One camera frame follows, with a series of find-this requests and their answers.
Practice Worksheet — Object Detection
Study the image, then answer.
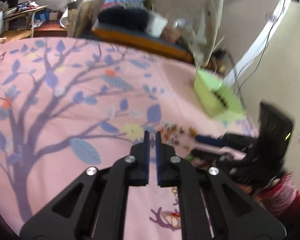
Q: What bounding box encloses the wooden bench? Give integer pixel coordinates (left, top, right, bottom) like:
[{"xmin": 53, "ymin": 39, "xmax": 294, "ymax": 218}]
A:
[{"xmin": 92, "ymin": 21, "xmax": 194, "ymax": 63}]

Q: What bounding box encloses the black cable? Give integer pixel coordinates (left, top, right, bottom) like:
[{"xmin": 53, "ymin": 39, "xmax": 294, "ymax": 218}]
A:
[{"xmin": 230, "ymin": 0, "xmax": 290, "ymax": 98}]

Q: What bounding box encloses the packet of biscuits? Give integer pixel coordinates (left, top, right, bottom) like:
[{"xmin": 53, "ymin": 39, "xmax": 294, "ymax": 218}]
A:
[{"xmin": 162, "ymin": 26, "xmax": 182, "ymax": 43}]

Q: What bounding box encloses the beige dotted cloth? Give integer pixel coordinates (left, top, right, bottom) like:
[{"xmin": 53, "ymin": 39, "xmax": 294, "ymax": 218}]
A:
[{"xmin": 155, "ymin": 0, "xmax": 225, "ymax": 65}]

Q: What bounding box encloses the white enamel mug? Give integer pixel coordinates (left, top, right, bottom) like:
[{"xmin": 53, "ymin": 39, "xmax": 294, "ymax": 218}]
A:
[{"xmin": 146, "ymin": 11, "xmax": 168, "ymax": 37}]

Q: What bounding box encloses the small wooden table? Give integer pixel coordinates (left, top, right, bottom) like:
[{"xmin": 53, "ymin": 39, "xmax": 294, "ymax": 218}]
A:
[{"xmin": 4, "ymin": 5, "xmax": 49, "ymax": 38}]

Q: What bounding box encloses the gold earring with red bead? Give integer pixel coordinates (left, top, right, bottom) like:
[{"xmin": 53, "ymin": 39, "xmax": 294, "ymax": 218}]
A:
[{"xmin": 165, "ymin": 211, "xmax": 182, "ymax": 228}]

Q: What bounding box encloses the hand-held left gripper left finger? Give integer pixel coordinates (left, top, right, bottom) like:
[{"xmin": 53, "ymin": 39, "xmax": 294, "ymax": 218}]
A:
[{"xmin": 19, "ymin": 130, "xmax": 150, "ymax": 240}]

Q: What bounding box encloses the blue shoe box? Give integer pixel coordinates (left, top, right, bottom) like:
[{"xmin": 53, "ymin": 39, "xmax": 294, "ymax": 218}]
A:
[{"xmin": 35, "ymin": 9, "xmax": 53, "ymax": 22}]

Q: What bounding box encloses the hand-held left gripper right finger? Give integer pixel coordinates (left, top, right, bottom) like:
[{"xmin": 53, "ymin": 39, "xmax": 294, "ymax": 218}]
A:
[{"xmin": 155, "ymin": 131, "xmax": 287, "ymax": 240}]

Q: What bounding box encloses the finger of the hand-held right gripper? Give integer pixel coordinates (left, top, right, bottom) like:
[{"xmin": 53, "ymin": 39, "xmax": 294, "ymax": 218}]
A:
[
  {"xmin": 191, "ymin": 149, "xmax": 248, "ymax": 168},
  {"xmin": 194, "ymin": 133, "xmax": 259, "ymax": 153}
]

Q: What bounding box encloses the green plastic basket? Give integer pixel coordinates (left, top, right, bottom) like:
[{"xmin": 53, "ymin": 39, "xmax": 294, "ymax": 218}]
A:
[{"xmin": 193, "ymin": 69, "xmax": 247, "ymax": 119}]

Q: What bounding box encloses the pink tree print bedsheet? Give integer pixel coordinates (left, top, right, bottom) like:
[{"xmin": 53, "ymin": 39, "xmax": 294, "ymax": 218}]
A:
[{"xmin": 0, "ymin": 37, "xmax": 263, "ymax": 240}]

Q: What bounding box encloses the dark folded garment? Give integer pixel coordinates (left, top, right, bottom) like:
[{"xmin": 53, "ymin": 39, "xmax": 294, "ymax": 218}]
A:
[{"xmin": 97, "ymin": 7, "xmax": 150, "ymax": 29}]

